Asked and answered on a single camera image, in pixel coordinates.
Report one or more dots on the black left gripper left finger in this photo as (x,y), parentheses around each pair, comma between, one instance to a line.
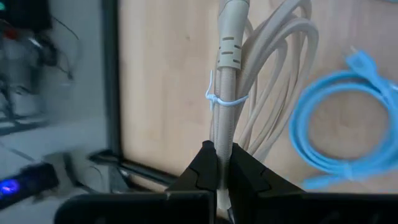
(192,205)

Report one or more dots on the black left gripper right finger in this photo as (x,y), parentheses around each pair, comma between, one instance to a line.
(280,208)

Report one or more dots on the white zip tie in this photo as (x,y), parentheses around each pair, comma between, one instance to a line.
(228,101)

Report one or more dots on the black device with blue light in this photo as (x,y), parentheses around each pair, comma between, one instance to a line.
(31,183)

